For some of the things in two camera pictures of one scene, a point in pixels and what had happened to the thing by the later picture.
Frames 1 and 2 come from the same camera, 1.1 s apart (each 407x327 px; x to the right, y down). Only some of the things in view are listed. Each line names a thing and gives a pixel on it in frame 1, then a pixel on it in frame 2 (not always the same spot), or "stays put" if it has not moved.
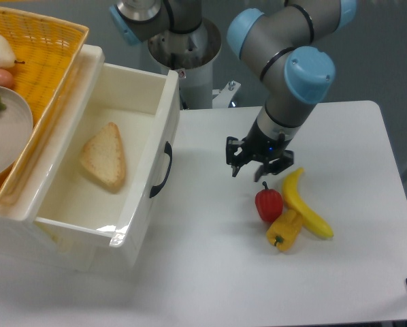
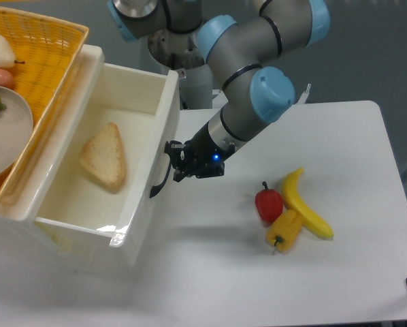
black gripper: [258, 144] -> [202, 157]
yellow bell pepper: [284, 231] stays put
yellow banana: [292, 198] stays put
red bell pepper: [269, 203] stays put
